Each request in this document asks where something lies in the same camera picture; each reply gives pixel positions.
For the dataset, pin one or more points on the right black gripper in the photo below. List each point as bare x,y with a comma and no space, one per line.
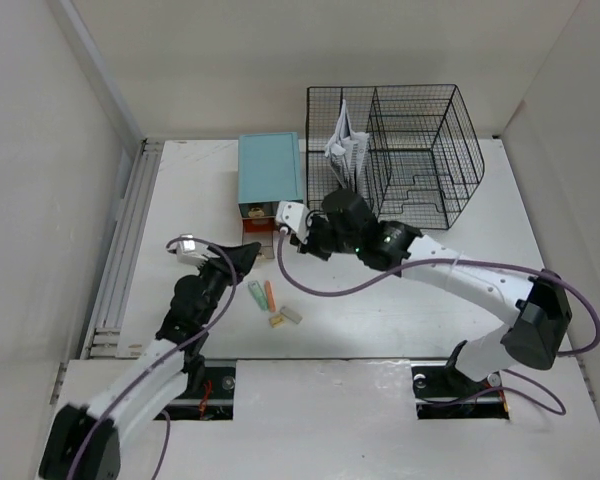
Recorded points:
311,245

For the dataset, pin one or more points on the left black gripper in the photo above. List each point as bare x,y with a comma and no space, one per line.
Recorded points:
222,264

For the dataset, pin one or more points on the green highlighter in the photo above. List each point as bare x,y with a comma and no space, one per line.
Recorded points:
258,294

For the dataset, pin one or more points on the orange highlighter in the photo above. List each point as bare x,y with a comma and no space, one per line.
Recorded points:
269,296

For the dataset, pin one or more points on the white paper booklet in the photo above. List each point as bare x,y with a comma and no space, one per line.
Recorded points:
346,151

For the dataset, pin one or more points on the teal mini drawer cabinet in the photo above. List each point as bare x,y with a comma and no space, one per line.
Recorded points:
269,172

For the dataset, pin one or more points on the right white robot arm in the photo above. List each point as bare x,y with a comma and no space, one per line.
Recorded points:
532,308

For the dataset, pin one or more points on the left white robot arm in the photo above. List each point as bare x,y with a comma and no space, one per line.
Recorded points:
87,441

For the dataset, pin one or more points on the small wooden eraser block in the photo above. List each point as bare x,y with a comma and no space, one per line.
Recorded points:
276,320

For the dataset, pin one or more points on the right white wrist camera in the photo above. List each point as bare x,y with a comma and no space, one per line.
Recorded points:
293,216

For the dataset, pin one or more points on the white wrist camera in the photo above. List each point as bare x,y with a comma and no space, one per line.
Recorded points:
188,251
293,216

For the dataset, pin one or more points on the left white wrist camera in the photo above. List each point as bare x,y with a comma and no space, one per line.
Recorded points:
188,251

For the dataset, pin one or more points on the black wire mesh organizer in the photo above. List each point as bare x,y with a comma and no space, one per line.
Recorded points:
423,162

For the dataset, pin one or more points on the aluminium rail frame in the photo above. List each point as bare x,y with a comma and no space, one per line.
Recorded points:
103,324

